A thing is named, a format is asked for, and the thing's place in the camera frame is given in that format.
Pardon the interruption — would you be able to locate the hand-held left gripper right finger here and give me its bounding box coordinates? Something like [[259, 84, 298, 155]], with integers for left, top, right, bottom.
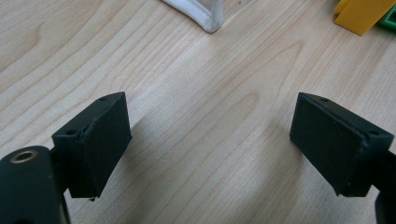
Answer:
[[289, 91, 395, 198]]

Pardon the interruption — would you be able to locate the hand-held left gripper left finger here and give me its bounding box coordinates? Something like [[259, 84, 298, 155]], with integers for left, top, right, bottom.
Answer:
[[50, 91, 133, 200]]

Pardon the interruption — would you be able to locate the yellow toy brick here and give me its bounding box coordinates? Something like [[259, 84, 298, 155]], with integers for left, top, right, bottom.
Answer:
[[333, 0, 396, 37]]

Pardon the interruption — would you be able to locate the green toy brick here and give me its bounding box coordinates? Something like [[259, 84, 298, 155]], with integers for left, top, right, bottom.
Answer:
[[377, 6, 396, 31]]

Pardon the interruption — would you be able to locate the clear plastic bag white trim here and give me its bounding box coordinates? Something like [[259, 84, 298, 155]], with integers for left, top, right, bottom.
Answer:
[[160, 0, 253, 35]]

